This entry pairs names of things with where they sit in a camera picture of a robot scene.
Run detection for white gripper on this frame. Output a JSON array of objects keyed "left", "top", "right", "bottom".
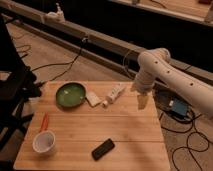
[{"left": 131, "top": 70, "right": 155, "bottom": 110}]

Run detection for green ceramic bowl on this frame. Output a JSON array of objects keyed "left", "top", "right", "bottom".
[{"left": 55, "top": 82, "right": 86, "bottom": 108}]

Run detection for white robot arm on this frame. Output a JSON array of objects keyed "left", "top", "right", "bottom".
[{"left": 132, "top": 48, "right": 213, "bottom": 120}]

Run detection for white tube bottle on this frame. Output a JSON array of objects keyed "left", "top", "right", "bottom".
[{"left": 102, "top": 83, "right": 126, "bottom": 108}]

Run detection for blue power box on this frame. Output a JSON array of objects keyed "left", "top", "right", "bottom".
[{"left": 169, "top": 99, "right": 188, "bottom": 117}]

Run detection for white rectangular block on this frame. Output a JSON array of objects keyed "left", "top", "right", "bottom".
[{"left": 86, "top": 91, "right": 101, "bottom": 107}]

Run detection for black rectangular remote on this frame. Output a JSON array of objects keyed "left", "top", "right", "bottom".
[{"left": 91, "top": 139, "right": 115, "bottom": 160}]

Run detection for white power strip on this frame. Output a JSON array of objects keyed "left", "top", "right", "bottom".
[{"left": 45, "top": 4, "right": 65, "bottom": 22}]

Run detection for black office chair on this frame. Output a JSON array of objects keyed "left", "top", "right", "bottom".
[{"left": 0, "top": 14, "right": 43, "bottom": 151}]

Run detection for black cables right floor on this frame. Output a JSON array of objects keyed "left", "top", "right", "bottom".
[{"left": 158, "top": 106, "right": 213, "bottom": 171}]

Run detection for black floor cable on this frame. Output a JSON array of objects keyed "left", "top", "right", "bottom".
[{"left": 30, "top": 37, "right": 88, "bottom": 83}]

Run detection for grey metal rail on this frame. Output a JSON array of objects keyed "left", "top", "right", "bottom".
[{"left": 0, "top": 0, "right": 213, "bottom": 85}]

